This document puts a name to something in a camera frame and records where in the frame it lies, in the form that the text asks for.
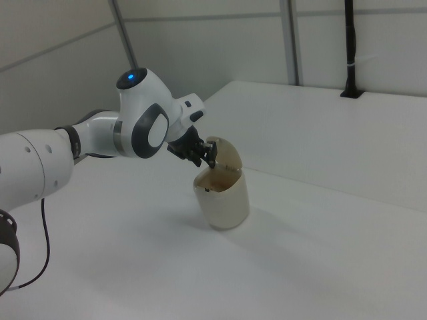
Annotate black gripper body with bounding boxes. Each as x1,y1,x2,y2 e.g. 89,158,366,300
166,127,204,161

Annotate grey partition frame post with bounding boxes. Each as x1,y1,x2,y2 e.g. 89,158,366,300
109,0,140,69
279,0,300,86

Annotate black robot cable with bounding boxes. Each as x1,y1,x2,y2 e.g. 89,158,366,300
9,196,52,291

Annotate small white lidded bin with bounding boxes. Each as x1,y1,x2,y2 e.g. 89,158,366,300
193,134,251,231

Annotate black pole with base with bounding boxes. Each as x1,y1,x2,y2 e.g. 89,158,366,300
340,0,365,99

